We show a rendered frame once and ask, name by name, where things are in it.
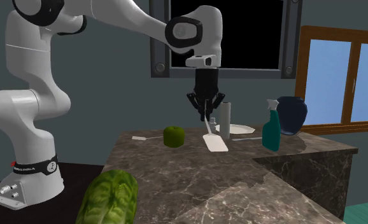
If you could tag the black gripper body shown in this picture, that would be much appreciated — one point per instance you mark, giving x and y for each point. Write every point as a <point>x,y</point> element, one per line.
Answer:
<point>206,81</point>

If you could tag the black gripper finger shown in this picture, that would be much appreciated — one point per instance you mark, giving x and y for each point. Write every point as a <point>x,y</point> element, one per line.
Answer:
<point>216,101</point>
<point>196,104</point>

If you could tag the white spatula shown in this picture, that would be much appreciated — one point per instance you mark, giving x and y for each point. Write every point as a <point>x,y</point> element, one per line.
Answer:
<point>215,143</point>

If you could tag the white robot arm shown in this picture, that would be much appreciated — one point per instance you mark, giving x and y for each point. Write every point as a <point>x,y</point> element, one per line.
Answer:
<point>28,102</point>

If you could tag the grey cylinder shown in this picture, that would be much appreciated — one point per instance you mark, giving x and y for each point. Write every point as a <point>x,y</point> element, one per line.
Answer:
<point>225,120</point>

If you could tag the small grey bottle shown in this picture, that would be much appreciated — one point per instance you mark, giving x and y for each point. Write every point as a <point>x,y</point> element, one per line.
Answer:
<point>213,125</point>

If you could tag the white plate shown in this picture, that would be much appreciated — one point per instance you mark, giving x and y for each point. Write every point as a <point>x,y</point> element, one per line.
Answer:
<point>241,129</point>

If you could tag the green apple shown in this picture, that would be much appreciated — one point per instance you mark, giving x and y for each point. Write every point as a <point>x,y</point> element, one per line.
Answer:
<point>173,136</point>

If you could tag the silver knife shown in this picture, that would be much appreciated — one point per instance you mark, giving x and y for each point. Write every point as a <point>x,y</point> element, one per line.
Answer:
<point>246,138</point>

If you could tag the grey framed black window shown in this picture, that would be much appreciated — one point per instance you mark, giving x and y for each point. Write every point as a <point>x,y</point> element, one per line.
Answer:
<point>224,34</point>

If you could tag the teal spray bottle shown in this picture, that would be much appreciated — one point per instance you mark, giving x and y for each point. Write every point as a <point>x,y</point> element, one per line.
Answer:
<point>271,131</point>

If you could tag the white flat utensil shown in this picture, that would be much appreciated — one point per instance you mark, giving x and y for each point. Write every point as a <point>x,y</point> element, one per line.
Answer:
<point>142,137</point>

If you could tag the dark blue vase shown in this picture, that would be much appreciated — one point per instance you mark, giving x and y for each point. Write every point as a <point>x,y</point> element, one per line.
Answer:
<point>291,116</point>

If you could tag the brown framed window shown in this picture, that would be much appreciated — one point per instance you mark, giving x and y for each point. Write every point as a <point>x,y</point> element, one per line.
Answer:
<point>330,83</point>

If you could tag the green lettuce head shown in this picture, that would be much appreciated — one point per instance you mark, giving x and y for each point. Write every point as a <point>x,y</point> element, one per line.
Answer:
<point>109,198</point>

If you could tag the dark robot stand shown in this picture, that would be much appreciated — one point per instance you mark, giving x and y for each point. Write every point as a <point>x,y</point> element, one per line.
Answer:
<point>64,192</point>

